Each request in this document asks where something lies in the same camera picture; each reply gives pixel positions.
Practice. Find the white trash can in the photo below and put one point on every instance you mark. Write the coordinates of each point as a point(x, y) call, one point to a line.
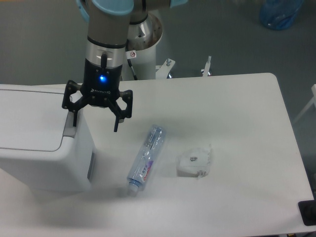
point(39, 145)

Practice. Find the white face mask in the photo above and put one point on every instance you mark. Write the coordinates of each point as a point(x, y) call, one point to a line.
point(194, 162)

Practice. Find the white frame at right edge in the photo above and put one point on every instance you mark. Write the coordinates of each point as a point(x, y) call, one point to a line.
point(311, 102)

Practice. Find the clear plastic water bottle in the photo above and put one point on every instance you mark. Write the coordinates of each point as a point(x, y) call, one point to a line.
point(144, 160)

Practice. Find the blue plastic bag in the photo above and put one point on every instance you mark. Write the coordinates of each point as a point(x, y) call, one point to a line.
point(279, 14)

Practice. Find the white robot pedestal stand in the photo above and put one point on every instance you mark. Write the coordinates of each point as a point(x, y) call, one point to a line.
point(144, 34)

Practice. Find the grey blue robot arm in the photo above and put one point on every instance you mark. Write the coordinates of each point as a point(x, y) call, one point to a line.
point(107, 41)

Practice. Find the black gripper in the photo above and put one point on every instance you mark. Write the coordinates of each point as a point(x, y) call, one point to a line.
point(101, 84)

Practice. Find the black device at table edge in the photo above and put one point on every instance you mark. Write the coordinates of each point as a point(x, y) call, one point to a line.
point(308, 212)

